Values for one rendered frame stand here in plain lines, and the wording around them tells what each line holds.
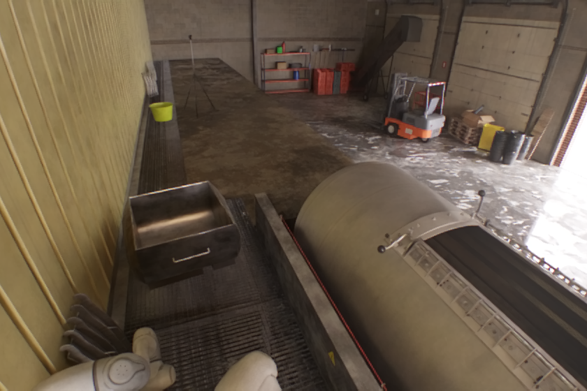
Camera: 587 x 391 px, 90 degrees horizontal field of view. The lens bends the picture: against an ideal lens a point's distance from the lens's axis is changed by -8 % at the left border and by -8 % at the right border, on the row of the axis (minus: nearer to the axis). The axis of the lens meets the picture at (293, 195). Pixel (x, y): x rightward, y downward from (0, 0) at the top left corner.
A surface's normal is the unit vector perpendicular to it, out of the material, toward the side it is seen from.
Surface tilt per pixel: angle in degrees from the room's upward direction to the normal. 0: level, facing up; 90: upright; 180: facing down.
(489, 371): 40
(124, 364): 30
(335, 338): 2
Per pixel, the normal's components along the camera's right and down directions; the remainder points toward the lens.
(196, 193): 0.46, 0.43
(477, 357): -0.59, -0.55
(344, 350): 0.01, -0.87
